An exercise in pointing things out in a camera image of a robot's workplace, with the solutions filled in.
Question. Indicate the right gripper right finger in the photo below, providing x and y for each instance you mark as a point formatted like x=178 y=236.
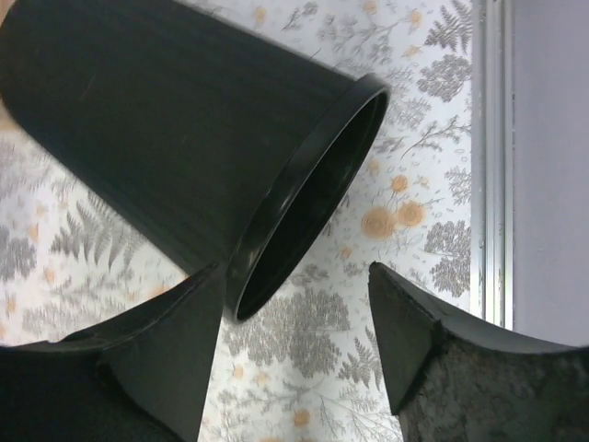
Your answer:
x=451 y=376

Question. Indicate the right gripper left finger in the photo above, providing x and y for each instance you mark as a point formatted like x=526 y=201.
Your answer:
x=140 y=376

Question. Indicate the large black plastic bin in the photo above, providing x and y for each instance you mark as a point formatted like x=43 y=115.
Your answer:
x=215 y=143

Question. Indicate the floral table mat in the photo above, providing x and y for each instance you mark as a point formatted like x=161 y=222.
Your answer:
x=306 y=367

